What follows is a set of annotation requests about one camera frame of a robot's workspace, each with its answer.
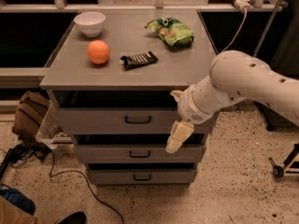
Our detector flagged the black chocolate bar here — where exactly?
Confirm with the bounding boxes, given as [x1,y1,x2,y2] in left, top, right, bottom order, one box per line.
[121,51,159,69]

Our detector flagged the blue bag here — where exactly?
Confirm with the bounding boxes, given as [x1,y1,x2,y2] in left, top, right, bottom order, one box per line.
[0,184,36,215]

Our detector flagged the grey middle drawer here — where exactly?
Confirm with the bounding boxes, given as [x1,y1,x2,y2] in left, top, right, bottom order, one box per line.
[74,145,206,164]

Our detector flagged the orange fruit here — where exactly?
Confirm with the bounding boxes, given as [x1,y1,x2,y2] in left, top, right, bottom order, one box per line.
[87,40,110,64]

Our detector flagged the grey drawer cabinet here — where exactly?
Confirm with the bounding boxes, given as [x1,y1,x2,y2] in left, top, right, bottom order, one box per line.
[40,9,215,172]

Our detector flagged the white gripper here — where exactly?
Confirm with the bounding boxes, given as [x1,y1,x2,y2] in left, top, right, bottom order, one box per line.
[165,85,212,153]

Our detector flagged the grey top drawer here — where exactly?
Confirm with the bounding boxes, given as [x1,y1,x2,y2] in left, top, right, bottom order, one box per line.
[55,106,219,135]

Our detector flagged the white cable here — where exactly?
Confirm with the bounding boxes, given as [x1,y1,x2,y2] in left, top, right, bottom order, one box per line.
[221,7,249,53]

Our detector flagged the brown bag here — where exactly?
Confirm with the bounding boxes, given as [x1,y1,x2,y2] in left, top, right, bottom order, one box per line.
[12,91,50,147]

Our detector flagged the black wheeled stand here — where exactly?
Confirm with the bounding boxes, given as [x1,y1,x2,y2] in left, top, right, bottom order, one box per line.
[269,144,299,178]

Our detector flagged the green chip bag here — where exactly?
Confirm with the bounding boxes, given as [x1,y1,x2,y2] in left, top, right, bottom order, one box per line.
[145,16,194,47]

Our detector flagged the black floor cable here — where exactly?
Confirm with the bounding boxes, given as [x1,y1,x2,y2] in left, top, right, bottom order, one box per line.
[0,143,125,224]

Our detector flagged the metal tripod pole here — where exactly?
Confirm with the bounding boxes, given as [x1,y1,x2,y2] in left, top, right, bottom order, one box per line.
[252,0,292,58]

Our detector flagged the clear plastic bin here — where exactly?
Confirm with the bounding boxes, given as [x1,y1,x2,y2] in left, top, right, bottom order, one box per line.
[36,105,73,150]

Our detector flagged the white bowl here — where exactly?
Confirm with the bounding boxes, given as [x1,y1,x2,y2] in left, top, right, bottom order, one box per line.
[74,12,106,37]

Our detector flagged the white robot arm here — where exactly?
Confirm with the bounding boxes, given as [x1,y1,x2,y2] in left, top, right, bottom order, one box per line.
[165,50,299,153]

